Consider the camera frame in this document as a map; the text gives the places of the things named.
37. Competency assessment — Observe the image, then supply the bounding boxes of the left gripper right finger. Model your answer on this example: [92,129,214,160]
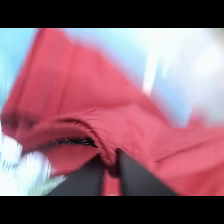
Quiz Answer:
[115,149,178,197]

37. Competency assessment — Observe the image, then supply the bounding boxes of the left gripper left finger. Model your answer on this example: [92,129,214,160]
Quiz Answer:
[47,154,106,197]

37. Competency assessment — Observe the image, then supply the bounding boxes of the red T-shirt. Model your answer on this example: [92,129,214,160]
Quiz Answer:
[0,28,224,197]

